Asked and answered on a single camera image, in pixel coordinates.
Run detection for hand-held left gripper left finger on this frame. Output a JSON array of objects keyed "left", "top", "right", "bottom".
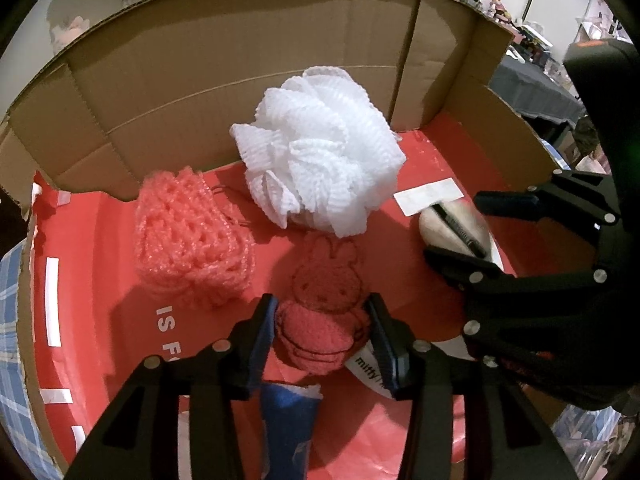
[{"left": 65, "top": 292, "right": 280, "bottom": 480}]

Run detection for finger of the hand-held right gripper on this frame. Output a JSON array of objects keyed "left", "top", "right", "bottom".
[
  {"left": 473, "top": 169, "right": 622, "bottom": 250},
  {"left": 423, "top": 246, "right": 623, "bottom": 407}
]

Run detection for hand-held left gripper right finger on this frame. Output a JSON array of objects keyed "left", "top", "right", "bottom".
[{"left": 366, "top": 292, "right": 576, "bottom": 480}]

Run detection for beige powder puff black strap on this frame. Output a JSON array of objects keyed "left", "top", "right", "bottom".
[{"left": 419, "top": 200, "right": 503, "bottom": 267}]

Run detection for red knitted washcloth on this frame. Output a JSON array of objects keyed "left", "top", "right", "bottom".
[{"left": 274, "top": 232, "right": 396, "bottom": 397}]

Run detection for blue packet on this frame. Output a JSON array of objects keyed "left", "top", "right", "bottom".
[{"left": 260, "top": 381, "right": 322, "bottom": 480}]

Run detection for cardboard box with red lining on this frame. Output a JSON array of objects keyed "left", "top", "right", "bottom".
[{"left": 0, "top": 0, "right": 573, "bottom": 476}]

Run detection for dark cloth covered table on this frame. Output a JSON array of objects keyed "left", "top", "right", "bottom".
[{"left": 487, "top": 55, "right": 586, "bottom": 127}]

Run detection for pink foam net sponge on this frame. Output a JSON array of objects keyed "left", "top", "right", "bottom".
[{"left": 134, "top": 166, "right": 256, "bottom": 311}]

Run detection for white mesh bath pouf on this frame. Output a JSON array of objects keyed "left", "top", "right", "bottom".
[{"left": 230, "top": 65, "right": 407, "bottom": 239}]

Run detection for row of bottles and trinkets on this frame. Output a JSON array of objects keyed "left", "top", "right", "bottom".
[{"left": 345, "top": 0, "right": 566, "bottom": 68}]

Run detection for clear plastic storage bin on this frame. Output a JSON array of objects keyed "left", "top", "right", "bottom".
[{"left": 552, "top": 400, "right": 640, "bottom": 480}]

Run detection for pale pink plush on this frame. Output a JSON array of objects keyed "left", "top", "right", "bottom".
[{"left": 50, "top": 15, "right": 92, "bottom": 54}]

